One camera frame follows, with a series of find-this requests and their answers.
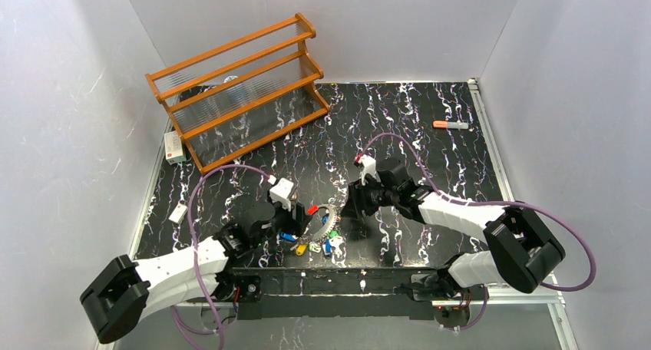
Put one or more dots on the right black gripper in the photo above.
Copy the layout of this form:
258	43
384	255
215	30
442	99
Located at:
359	200

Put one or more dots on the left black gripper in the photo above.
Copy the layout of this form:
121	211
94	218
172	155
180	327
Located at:
295	221

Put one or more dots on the bunch of coloured keys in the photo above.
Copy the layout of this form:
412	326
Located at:
326	246

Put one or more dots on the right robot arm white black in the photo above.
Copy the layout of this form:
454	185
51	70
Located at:
521	250

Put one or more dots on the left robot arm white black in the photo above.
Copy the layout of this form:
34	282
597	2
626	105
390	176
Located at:
126	291

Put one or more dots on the orange white marker pen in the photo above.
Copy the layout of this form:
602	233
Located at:
450	125

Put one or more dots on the small white card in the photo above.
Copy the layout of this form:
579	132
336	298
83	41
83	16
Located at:
178	213

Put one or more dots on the orange wooden shelf rack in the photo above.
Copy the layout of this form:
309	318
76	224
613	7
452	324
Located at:
235	98

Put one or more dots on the white red small box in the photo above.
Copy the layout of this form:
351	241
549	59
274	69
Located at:
173	148

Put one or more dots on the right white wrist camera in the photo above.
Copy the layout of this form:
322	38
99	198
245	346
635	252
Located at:
367	166

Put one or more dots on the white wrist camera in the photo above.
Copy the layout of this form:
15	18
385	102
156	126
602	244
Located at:
367	166
282	191

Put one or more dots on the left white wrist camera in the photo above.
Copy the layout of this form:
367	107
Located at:
282	191

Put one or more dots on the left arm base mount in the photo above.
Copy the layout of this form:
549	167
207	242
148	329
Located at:
239	286

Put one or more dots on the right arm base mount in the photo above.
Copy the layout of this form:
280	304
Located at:
456	308

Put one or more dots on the aluminium frame rail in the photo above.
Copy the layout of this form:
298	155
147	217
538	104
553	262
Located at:
330	293

